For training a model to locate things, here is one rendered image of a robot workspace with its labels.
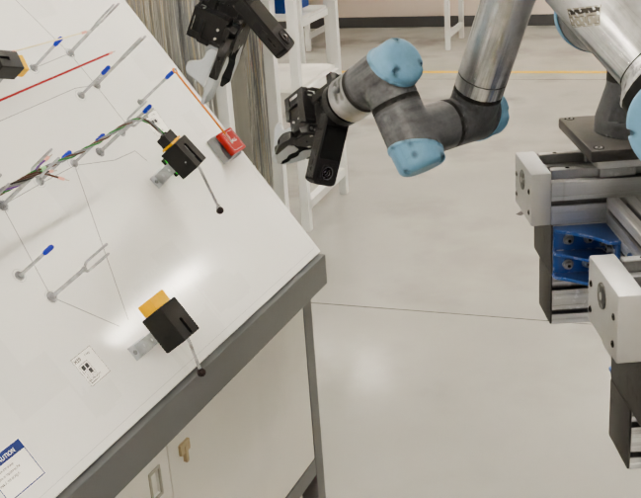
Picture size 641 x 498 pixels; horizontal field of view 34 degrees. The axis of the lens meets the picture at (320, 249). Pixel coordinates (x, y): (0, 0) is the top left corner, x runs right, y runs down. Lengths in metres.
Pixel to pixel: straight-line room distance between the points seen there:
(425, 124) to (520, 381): 1.99
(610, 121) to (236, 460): 0.89
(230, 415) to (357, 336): 1.89
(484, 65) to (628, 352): 0.49
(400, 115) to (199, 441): 0.66
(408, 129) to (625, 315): 0.44
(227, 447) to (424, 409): 1.45
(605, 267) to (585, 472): 1.69
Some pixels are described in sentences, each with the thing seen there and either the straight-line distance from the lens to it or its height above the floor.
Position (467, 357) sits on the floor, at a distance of 3.60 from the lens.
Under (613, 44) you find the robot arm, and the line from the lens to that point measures 1.23.
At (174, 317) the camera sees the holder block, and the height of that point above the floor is 1.00.
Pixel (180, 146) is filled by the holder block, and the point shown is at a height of 1.17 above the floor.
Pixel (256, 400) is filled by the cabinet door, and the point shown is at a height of 0.67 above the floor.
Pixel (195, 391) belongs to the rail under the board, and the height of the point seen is 0.84.
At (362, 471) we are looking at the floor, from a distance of 3.01.
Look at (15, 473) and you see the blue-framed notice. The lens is 1.42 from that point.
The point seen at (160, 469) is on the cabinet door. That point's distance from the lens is 1.72.
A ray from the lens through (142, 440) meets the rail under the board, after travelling 1.58.
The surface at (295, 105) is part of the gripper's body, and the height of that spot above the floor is 1.25.
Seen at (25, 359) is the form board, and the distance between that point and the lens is 1.51.
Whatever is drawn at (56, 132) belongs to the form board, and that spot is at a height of 1.22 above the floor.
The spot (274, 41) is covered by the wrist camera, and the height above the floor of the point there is 1.35.
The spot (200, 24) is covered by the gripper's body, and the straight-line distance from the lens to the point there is 1.73.
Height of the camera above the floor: 1.63
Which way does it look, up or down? 21 degrees down
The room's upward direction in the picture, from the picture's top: 4 degrees counter-clockwise
